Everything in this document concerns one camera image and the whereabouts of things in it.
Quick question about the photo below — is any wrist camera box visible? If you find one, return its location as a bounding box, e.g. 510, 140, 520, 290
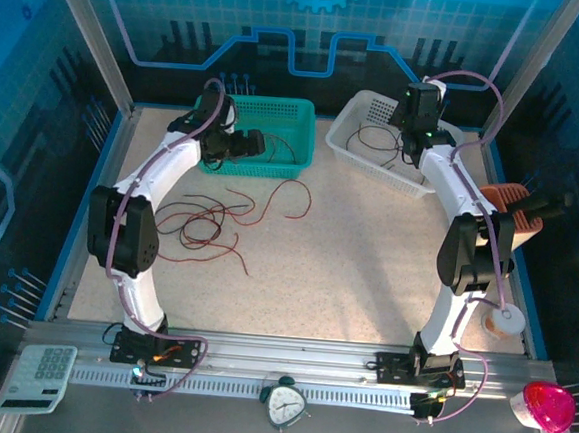
223, 101, 242, 134
421, 75, 452, 108

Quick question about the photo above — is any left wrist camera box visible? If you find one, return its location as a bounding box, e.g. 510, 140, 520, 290
223, 101, 242, 134

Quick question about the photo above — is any white plastic basket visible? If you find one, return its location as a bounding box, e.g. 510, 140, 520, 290
320, 86, 469, 201

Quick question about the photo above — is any small circuit board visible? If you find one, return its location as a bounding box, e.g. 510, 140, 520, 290
408, 386, 450, 423
128, 362, 168, 398

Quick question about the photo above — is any white calculator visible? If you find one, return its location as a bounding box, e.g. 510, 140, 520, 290
0, 339, 80, 420

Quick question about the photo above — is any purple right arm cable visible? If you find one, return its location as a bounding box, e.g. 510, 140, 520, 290
396, 68, 527, 431

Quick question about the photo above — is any aluminium frame post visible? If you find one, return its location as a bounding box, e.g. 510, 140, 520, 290
478, 0, 579, 153
31, 0, 146, 116

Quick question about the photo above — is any green alarm clock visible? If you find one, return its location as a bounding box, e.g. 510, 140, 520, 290
255, 372, 316, 433

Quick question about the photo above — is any white slotted cable duct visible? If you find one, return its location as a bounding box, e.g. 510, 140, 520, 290
69, 363, 420, 413

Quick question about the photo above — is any pink dome lamp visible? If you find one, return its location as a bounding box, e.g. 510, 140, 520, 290
506, 378, 579, 433

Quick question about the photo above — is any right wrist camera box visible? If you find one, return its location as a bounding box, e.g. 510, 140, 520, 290
421, 75, 452, 108

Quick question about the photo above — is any black knife handle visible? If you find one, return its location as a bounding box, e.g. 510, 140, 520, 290
515, 187, 576, 225
507, 191, 553, 217

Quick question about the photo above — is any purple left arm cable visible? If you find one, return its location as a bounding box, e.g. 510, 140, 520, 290
94, 71, 231, 407

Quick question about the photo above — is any teal plastic basket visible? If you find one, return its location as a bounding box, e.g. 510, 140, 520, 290
187, 90, 319, 183

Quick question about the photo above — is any beige holder with orange top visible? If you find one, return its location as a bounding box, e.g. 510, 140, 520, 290
474, 179, 548, 257

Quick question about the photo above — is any red cable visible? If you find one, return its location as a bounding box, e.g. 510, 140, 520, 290
153, 205, 255, 276
222, 173, 315, 232

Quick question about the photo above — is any aluminium rail beam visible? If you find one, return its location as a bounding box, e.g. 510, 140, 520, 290
21, 314, 555, 405

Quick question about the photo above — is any white round lid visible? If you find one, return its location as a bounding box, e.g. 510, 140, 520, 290
490, 302, 528, 337

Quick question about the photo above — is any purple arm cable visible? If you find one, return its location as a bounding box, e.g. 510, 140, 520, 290
94, 71, 231, 407
396, 68, 527, 431

